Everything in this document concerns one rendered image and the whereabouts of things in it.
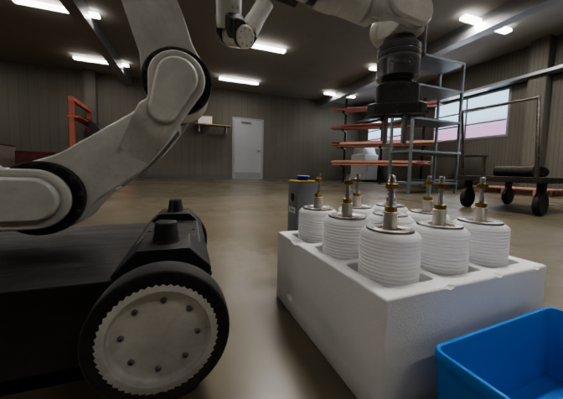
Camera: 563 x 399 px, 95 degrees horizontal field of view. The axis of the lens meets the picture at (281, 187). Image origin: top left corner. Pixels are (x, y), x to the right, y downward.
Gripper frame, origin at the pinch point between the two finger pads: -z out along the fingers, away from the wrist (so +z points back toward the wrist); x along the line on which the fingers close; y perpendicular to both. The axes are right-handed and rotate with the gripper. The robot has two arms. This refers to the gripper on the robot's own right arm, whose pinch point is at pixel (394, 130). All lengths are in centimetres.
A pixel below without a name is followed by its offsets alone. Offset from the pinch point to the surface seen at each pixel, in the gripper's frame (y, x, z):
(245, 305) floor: -4, -33, -44
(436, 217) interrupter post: -10.1, 6.8, -17.3
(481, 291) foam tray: -15.1, 12.4, -27.8
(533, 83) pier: 600, 323, 180
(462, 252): -13.1, 10.1, -22.5
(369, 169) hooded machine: 931, 28, 1
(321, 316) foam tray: -15.3, -12.7, -36.8
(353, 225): -12.0, -7.5, -19.7
